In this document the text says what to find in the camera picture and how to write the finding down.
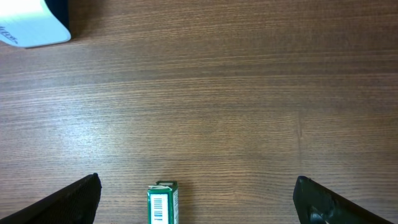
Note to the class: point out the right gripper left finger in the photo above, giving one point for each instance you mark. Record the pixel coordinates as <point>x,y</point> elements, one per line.
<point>76,203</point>

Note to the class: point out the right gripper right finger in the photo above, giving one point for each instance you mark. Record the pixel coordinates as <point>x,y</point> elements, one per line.
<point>316,204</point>

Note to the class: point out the green small box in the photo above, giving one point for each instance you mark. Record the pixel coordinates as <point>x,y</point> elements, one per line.
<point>162,203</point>

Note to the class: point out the white barcode scanner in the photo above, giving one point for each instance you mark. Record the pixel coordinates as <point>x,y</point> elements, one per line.
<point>33,23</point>

